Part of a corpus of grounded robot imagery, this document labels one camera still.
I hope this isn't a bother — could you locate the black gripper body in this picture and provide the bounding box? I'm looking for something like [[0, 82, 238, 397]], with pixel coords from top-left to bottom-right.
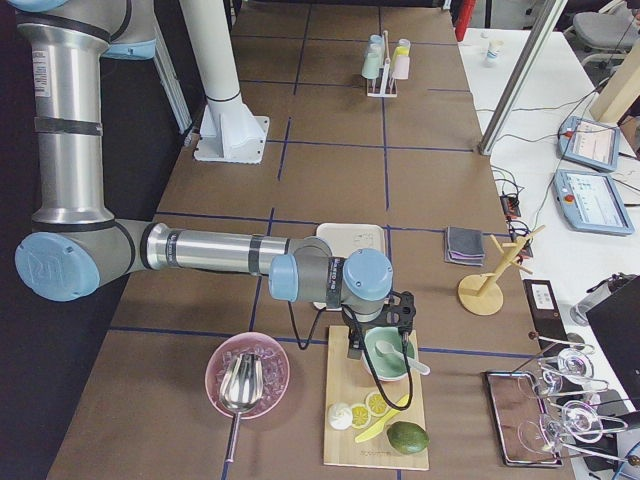
[[344, 291, 416, 360]]

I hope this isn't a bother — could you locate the beige rabbit tray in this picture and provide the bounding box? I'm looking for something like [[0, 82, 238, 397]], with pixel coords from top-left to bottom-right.
[[316, 223, 393, 301]]

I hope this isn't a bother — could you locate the green cup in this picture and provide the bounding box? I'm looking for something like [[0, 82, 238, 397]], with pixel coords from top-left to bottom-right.
[[361, 51, 381, 81]]

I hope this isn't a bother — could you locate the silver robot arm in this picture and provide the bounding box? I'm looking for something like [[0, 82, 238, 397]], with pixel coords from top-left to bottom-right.
[[1, 4, 181, 370]]

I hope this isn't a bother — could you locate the metal mirror tray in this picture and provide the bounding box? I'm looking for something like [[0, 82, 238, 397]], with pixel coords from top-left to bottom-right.
[[484, 370, 563, 468]]

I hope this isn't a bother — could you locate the pink cup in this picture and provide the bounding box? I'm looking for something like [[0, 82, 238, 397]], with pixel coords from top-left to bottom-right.
[[391, 55, 411, 81]]

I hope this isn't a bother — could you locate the yellow cup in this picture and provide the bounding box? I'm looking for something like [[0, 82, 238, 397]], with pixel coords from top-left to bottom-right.
[[393, 38, 411, 57]]

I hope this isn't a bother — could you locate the blue-grey cup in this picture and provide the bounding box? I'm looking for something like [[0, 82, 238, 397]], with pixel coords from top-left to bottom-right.
[[369, 34, 384, 45]]

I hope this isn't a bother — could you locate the white spoon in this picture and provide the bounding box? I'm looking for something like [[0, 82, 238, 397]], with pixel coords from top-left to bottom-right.
[[375, 340, 431, 375]]

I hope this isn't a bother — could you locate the wooden mug tree stand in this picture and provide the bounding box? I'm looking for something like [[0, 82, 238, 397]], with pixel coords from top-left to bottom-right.
[[457, 225, 545, 316]]

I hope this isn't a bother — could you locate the folded grey cloth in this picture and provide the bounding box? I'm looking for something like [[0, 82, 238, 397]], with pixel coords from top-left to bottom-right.
[[444, 226, 485, 267]]

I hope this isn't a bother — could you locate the lemon slice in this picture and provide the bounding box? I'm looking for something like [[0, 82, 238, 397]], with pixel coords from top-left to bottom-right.
[[364, 392, 389, 418], [350, 403, 372, 430]]

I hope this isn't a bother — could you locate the wooden cutting board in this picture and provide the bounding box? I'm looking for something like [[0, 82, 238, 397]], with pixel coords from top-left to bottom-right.
[[324, 326, 429, 471]]

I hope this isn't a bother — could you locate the white garlic bulb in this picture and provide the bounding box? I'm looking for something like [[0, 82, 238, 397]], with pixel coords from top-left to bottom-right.
[[327, 402, 353, 431]]

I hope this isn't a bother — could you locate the yellow plastic knife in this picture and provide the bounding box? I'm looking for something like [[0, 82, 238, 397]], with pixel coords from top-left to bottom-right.
[[354, 408, 401, 443]]

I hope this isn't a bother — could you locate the green avocado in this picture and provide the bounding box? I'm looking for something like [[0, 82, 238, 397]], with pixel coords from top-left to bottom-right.
[[386, 421, 430, 455]]

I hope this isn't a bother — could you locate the pink bowl with ice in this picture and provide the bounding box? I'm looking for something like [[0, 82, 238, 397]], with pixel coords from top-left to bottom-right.
[[205, 332, 290, 419]]

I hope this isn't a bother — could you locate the black box with label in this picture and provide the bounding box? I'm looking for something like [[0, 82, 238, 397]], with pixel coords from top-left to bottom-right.
[[523, 279, 567, 348]]

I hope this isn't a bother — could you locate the small electronics board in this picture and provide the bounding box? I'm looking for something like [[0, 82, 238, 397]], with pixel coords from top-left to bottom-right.
[[499, 193, 521, 219]]

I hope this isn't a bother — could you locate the metal scoop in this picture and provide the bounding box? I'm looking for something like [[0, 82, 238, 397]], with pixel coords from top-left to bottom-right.
[[219, 353, 263, 463]]

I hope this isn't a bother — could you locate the wine glass rack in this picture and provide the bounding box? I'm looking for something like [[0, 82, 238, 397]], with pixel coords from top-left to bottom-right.
[[517, 332, 639, 469]]

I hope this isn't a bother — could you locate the teach pendant near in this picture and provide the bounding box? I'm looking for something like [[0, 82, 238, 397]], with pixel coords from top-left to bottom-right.
[[553, 170, 635, 236]]

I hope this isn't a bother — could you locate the teach pendant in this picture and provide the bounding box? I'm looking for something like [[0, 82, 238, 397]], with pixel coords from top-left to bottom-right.
[[553, 170, 635, 236], [558, 116, 621, 173]]

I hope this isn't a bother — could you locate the teach pendant far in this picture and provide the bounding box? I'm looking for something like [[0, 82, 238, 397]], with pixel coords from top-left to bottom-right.
[[558, 116, 621, 173]]

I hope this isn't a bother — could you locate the small white bottle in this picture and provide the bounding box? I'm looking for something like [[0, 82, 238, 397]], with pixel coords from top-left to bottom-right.
[[484, 39, 504, 67]]

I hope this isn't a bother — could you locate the office chair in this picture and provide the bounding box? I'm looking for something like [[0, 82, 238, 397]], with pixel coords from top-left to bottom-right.
[[572, 1, 639, 68]]

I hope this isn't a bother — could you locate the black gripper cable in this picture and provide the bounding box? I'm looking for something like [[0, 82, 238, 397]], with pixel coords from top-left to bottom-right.
[[288, 294, 414, 411]]

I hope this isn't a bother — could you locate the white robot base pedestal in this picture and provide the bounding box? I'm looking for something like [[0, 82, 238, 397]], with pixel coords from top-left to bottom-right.
[[180, 0, 270, 164]]

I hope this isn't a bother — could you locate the white wire cup rack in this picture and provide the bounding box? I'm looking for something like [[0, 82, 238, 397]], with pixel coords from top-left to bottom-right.
[[364, 30, 398, 98]]

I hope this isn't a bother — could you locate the aluminium frame post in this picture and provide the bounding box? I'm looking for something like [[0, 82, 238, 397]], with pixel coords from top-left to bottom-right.
[[478, 0, 567, 156]]

